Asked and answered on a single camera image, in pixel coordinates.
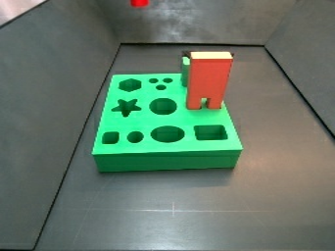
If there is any red cylinder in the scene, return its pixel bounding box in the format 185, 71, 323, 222
130, 0, 149, 8

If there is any green shape sorter board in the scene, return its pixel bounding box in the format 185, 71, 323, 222
92, 58, 243, 173

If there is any red arch block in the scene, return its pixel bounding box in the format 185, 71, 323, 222
185, 51, 233, 110

